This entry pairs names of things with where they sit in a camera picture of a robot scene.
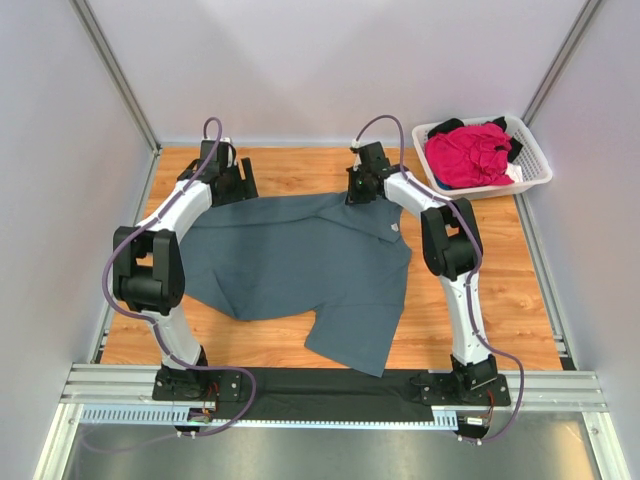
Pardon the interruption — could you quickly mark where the grey blue t shirt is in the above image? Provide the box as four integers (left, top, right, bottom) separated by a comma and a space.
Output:
180, 193, 411, 377

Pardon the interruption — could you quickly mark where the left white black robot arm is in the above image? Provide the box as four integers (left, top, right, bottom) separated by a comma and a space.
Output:
106, 138, 258, 402

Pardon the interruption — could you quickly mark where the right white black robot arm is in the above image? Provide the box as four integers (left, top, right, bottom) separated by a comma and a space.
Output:
346, 140, 498, 404

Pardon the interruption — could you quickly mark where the blue garment in basket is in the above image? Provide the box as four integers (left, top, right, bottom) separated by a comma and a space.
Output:
434, 176, 453, 191

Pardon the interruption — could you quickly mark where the magenta t shirt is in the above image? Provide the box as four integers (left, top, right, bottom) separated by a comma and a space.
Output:
424, 123, 513, 189

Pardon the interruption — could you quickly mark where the white plastic laundry basket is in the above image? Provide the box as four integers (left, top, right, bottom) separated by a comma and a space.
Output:
412, 115, 552, 200

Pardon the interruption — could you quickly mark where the white garment in basket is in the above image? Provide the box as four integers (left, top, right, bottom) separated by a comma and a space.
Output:
505, 163, 524, 183

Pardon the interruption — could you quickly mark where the black garment in basket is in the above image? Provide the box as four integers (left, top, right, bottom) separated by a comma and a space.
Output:
427, 116, 523, 163

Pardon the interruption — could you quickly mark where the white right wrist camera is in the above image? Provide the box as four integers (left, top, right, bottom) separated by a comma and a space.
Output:
350, 139, 361, 171

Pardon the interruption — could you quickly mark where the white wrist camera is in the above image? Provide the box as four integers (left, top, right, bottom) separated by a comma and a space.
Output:
217, 137, 237, 170
350, 139, 361, 171

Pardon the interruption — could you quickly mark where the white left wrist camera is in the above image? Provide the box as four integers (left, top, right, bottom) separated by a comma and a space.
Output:
217, 137, 237, 170

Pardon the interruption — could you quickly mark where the rear aluminium table rail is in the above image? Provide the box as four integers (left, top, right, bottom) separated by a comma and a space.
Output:
159, 139, 416, 149

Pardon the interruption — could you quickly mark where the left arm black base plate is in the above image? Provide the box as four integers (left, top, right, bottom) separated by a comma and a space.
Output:
152, 366, 244, 402

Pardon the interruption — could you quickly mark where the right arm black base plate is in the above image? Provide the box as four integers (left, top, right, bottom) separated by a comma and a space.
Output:
410, 371, 511, 407

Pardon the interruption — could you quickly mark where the right aluminium frame post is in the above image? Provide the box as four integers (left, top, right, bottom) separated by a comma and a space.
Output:
522, 0, 605, 126

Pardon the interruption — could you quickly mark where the aluminium frame post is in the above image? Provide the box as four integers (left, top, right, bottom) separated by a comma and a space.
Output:
522, 0, 605, 126
69, 0, 161, 153

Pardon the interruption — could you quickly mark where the left aluminium frame post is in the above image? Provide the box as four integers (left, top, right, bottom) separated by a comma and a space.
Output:
69, 0, 161, 153

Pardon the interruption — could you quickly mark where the grey slotted cable duct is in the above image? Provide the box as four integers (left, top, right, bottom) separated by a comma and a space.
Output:
77, 404, 458, 432

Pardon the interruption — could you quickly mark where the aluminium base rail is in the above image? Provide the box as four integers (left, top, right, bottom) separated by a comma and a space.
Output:
61, 364, 608, 412

